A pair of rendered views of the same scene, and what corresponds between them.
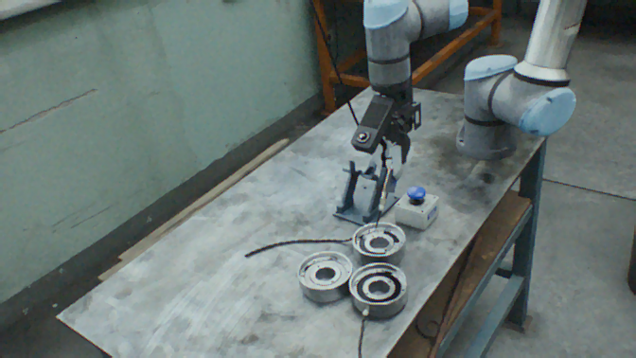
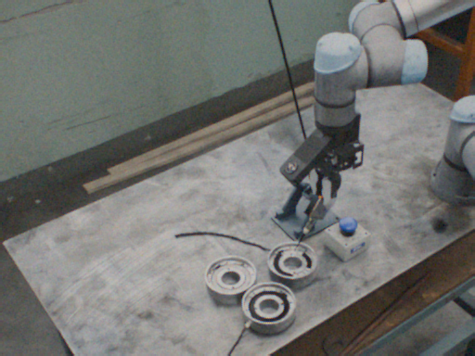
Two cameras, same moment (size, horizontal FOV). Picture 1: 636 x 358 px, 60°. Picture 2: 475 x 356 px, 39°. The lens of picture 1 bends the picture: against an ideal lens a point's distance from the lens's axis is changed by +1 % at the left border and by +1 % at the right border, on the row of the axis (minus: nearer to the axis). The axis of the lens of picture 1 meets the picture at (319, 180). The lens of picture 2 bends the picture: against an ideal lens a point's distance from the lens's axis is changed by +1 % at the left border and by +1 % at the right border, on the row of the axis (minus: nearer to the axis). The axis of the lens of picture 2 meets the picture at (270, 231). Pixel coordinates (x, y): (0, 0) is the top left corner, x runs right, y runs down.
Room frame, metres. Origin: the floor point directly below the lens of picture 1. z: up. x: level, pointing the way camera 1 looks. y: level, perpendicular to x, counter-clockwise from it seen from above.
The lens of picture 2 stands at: (-0.09, -0.29, 1.84)
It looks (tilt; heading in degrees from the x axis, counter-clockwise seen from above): 44 degrees down; 14
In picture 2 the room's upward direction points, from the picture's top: 1 degrees counter-clockwise
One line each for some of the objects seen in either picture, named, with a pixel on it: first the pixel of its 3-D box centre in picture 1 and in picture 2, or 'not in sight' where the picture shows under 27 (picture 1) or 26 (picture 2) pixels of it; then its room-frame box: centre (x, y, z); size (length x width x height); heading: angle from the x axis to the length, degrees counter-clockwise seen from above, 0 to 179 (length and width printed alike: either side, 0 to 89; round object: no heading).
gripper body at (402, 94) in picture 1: (393, 107); (335, 142); (0.95, -0.16, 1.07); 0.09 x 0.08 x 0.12; 137
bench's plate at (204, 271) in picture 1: (352, 200); (299, 207); (1.06, -0.07, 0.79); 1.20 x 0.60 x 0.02; 139
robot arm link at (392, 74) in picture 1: (387, 68); (333, 107); (0.94, -0.15, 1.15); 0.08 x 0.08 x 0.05
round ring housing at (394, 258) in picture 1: (379, 246); (292, 265); (0.84, -0.10, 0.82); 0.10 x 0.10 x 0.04
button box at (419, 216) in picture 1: (418, 207); (349, 237); (0.95, -0.20, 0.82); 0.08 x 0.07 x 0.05; 139
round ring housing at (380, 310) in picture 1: (379, 291); (269, 309); (0.72, -0.08, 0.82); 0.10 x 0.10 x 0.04
